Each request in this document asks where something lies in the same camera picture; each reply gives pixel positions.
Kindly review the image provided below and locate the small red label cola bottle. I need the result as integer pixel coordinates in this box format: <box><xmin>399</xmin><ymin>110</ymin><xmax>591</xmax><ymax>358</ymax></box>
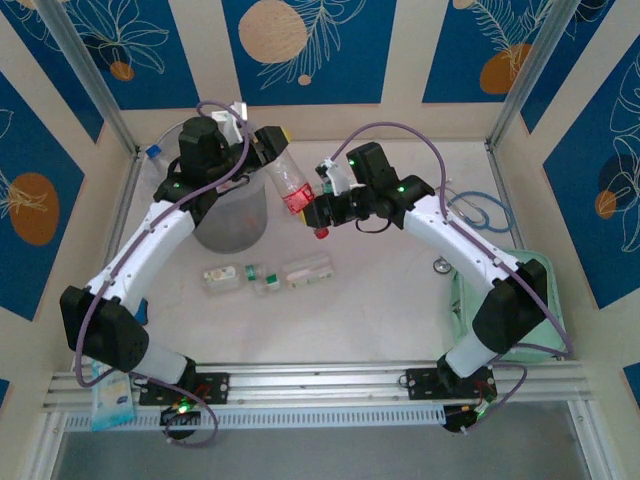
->
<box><xmin>263</xmin><ymin>152</ymin><xmax>331</xmax><ymax>239</ymax></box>

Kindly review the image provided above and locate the Pepsi label plastic bottle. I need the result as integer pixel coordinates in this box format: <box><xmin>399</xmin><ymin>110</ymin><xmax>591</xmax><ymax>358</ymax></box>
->
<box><xmin>143</xmin><ymin>143</ymin><xmax>169</xmax><ymax>185</ymax></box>

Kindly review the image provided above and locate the clear bottle green neck band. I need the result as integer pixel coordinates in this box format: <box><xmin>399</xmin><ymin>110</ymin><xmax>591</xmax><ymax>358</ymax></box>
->
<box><xmin>254</xmin><ymin>252</ymin><xmax>335</xmax><ymax>297</ymax></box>

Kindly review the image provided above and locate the grey translucent waste bin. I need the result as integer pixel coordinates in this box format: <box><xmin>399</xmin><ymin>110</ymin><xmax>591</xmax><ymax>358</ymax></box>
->
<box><xmin>143</xmin><ymin>124</ymin><xmax>270</xmax><ymax>255</ymax></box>

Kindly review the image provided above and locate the short bottle green neck band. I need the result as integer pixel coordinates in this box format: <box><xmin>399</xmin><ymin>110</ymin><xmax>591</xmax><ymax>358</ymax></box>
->
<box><xmin>202</xmin><ymin>263</ymin><xmax>267</xmax><ymax>297</ymax></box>

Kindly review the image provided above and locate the blue stethoscope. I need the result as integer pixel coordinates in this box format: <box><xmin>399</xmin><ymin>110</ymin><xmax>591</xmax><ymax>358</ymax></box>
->
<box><xmin>432</xmin><ymin>184</ymin><xmax>517</xmax><ymax>275</ymax></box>

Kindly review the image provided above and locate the mint green case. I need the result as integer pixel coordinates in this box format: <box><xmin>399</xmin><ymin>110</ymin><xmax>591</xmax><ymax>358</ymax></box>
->
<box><xmin>449</xmin><ymin>247</ymin><xmax>571</xmax><ymax>365</ymax></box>

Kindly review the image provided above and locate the black controller board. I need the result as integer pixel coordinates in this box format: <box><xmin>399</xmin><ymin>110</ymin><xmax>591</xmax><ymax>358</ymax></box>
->
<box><xmin>443</xmin><ymin>402</ymin><xmax>496</xmax><ymax>435</ymax></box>
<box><xmin>159</xmin><ymin>399</ymin><xmax>202</xmax><ymax>427</ymax></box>

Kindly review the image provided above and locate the blue white wipes packet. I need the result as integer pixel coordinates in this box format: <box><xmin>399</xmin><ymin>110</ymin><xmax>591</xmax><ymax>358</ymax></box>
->
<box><xmin>89</xmin><ymin>362</ymin><xmax>139</xmax><ymax>433</ymax></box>

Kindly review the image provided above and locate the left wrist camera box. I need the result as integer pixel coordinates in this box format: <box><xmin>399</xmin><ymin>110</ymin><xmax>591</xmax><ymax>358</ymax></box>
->
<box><xmin>211</xmin><ymin>100</ymin><xmax>250</xmax><ymax>145</ymax></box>

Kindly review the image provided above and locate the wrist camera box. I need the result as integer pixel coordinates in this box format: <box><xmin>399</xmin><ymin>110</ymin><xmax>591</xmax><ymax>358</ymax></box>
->
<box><xmin>315</xmin><ymin>155</ymin><xmax>352</xmax><ymax>197</ymax></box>
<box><xmin>211</xmin><ymin>100</ymin><xmax>250</xmax><ymax>145</ymax></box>

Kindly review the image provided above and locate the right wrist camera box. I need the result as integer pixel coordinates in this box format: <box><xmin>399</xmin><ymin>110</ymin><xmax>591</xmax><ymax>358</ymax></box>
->
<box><xmin>315</xmin><ymin>155</ymin><xmax>352</xmax><ymax>197</ymax></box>

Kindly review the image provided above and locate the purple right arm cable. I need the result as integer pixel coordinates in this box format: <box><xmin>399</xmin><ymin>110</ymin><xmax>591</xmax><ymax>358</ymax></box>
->
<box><xmin>329</xmin><ymin>122</ymin><xmax>574</xmax><ymax>436</ymax></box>

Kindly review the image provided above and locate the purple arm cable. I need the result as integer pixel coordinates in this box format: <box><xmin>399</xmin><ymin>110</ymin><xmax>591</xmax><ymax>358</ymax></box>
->
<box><xmin>329</xmin><ymin>122</ymin><xmax>574</xmax><ymax>436</ymax></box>
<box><xmin>72</xmin><ymin>99</ymin><xmax>251</xmax><ymax>449</ymax></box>

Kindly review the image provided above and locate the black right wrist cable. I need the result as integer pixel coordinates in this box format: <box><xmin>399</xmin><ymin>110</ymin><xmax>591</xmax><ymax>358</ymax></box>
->
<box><xmin>355</xmin><ymin>214</ymin><xmax>396</xmax><ymax>237</ymax></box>

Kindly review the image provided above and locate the aluminium frame post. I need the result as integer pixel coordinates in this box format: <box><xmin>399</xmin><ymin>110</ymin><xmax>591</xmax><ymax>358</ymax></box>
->
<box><xmin>37</xmin><ymin>0</ymin><xmax>139</xmax><ymax>157</ymax></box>
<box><xmin>487</xmin><ymin>0</ymin><xmax>584</xmax><ymax>150</ymax></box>

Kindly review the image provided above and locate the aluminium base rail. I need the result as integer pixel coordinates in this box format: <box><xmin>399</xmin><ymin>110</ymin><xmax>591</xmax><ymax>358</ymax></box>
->
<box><xmin>42</xmin><ymin>360</ymin><xmax>592</xmax><ymax>412</ymax></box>

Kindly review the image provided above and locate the slotted grey cable duct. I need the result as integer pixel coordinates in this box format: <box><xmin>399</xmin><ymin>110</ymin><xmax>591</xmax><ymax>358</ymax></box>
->
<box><xmin>64</xmin><ymin>404</ymin><xmax>447</xmax><ymax>434</ymax></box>

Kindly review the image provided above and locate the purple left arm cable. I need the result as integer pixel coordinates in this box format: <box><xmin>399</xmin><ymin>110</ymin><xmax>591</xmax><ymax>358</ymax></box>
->
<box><xmin>72</xmin><ymin>99</ymin><xmax>251</xmax><ymax>449</ymax></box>

